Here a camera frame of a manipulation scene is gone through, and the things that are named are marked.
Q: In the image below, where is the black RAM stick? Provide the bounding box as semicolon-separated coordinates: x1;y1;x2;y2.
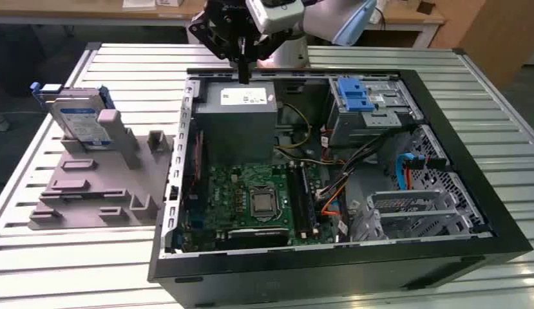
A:
301;167;321;234

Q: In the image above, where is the blue data wire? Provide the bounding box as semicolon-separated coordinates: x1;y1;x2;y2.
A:
395;153;426;192

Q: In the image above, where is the black graphics card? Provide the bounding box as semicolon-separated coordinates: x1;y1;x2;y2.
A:
214;227;291;251

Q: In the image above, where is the silver CPU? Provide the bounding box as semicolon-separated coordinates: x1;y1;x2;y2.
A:
253;194;277;213

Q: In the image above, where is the CPU socket with metal cover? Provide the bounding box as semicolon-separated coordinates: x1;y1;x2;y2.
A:
247;185;283;223

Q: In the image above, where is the green motherboard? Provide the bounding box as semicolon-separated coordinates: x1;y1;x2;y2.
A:
183;160;350;250

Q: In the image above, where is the black open PC case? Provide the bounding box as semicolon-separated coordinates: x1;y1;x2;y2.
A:
147;66;534;309

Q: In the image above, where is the grey power supply unit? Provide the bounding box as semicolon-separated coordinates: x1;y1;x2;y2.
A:
193;80;279;167

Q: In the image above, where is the grey parts rack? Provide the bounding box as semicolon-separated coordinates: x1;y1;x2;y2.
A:
28;109;175;230

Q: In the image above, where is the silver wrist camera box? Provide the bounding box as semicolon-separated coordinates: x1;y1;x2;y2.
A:
245;0;306;35

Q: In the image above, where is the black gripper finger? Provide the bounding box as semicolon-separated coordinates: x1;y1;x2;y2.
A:
245;29;294;85
187;12;246;85

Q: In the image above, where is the wooden desk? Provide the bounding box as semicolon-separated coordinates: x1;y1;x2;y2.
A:
0;0;449;49

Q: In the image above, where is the metal optical drive cage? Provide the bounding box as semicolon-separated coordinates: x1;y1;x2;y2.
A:
326;75;426;149

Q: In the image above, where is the red black power wire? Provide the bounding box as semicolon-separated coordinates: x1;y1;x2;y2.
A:
405;156;455;171

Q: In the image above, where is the black cable bundle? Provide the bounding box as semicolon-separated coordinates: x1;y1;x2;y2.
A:
322;124;422;207

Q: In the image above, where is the blue plastic latch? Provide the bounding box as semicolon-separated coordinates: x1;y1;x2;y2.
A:
337;77;375;112

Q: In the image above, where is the orange red wire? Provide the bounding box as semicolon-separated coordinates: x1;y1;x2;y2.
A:
321;192;342;217

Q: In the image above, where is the hard disk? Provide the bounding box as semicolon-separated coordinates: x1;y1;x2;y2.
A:
30;82;118;151

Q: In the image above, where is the yellow wire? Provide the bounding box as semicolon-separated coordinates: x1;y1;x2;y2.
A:
274;102;313;151

